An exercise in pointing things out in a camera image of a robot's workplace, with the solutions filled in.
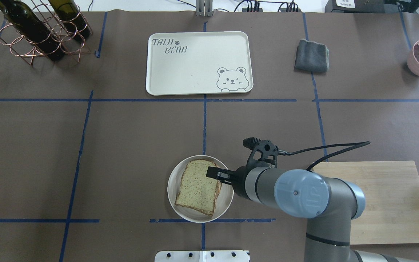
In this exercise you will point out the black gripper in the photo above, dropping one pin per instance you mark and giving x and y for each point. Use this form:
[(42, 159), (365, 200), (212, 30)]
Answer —
[(240, 181)]

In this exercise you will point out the bread slice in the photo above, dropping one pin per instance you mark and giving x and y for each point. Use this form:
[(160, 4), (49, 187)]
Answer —
[(197, 191)]

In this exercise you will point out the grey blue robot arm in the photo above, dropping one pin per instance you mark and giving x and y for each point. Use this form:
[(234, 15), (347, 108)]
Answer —
[(328, 204)]

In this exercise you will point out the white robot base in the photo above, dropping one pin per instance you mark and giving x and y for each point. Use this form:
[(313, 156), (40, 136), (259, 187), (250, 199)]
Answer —
[(203, 256)]

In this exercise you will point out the cream bear serving tray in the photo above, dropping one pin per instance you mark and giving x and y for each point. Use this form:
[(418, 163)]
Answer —
[(193, 63)]

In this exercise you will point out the white round plate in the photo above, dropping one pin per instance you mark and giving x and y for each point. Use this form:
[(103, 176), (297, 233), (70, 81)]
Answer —
[(223, 202)]

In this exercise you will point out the grey folded cloth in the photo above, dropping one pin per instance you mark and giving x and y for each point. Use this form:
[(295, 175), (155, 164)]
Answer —
[(312, 57)]

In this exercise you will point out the bamboo cutting board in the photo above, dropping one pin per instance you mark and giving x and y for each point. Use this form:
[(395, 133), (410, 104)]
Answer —
[(391, 189)]

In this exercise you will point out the dark green wine bottle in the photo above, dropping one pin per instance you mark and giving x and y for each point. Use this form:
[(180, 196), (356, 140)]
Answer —
[(32, 28), (74, 22)]

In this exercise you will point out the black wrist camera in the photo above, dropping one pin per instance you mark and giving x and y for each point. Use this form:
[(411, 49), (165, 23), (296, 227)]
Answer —
[(263, 153)]

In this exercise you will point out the copper wire bottle rack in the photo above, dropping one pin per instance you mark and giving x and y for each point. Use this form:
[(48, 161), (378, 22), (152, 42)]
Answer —
[(50, 29)]

